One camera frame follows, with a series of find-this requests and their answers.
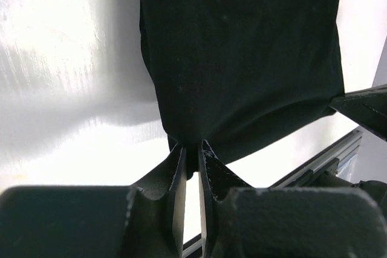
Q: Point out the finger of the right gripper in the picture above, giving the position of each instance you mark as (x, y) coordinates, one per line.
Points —
(366, 107)

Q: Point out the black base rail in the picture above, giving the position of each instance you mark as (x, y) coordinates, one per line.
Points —
(320, 167)

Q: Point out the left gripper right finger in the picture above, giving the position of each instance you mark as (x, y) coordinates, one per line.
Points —
(278, 225)

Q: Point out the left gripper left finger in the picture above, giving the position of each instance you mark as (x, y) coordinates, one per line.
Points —
(145, 219)

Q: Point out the black t-shirt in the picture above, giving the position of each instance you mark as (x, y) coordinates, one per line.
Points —
(240, 74)

